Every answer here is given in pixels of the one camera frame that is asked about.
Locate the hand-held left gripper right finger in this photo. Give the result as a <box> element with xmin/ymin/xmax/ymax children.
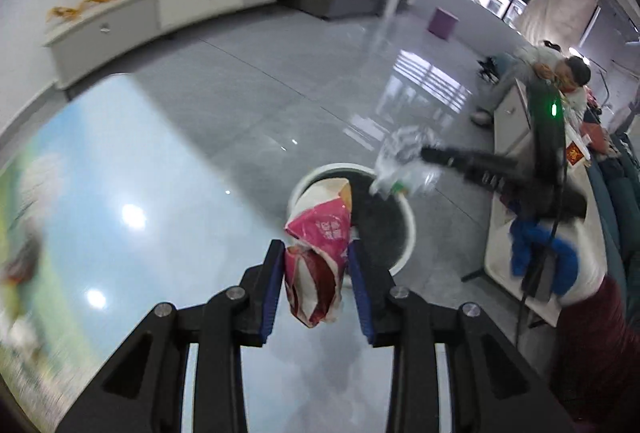
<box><xmin>347</xmin><ymin>240</ymin><xmax>576</xmax><ymax>433</ymax></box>

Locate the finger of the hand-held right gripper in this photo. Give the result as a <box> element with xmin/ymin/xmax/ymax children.
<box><xmin>462</xmin><ymin>167</ymin><xmax>523</xmax><ymax>206</ymax></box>
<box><xmin>420</xmin><ymin>145</ymin><xmax>506</xmax><ymax>171</ymax></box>

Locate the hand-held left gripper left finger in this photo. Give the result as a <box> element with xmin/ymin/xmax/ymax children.
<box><xmin>57</xmin><ymin>239</ymin><xmax>287</xmax><ymax>433</ymax></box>

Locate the red and white wrapper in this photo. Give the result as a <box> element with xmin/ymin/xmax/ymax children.
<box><xmin>284</xmin><ymin>245</ymin><xmax>347</xmax><ymax>329</ymax></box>

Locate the printed clear plastic bag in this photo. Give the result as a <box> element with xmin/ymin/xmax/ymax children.
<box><xmin>369</xmin><ymin>125</ymin><xmax>443</xmax><ymax>200</ymax></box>

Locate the white trash bin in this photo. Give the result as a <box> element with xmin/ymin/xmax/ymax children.
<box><xmin>289</xmin><ymin>163</ymin><xmax>417</xmax><ymax>277</ymax></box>

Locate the pink tissue packet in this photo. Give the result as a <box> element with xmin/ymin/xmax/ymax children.
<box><xmin>284</xmin><ymin>177</ymin><xmax>355</xmax><ymax>270</ymax></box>

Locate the person's right forearm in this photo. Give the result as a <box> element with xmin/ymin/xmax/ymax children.
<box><xmin>552</xmin><ymin>233</ymin><xmax>633</xmax><ymax>421</ymax></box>

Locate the person's right hand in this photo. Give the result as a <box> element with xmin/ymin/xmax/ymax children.
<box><xmin>509</xmin><ymin>217</ymin><xmax>578</xmax><ymax>298</ymax></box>

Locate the white desk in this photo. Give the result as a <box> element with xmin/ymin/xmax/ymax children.
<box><xmin>482</xmin><ymin>80</ymin><xmax>603</xmax><ymax>329</ymax></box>

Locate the teal sofa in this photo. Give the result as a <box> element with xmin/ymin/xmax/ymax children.
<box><xmin>585</xmin><ymin>133</ymin><xmax>640</xmax><ymax>294</ymax></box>

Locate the purple stool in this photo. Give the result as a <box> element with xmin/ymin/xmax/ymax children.
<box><xmin>427</xmin><ymin>7</ymin><xmax>460</xmax><ymax>38</ymax></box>

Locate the beige curtain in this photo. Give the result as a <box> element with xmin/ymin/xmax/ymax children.
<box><xmin>515</xmin><ymin>0</ymin><xmax>601</xmax><ymax>54</ymax></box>

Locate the white television console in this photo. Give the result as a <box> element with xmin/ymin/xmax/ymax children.
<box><xmin>42</xmin><ymin>0</ymin><xmax>305</xmax><ymax>90</ymax></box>

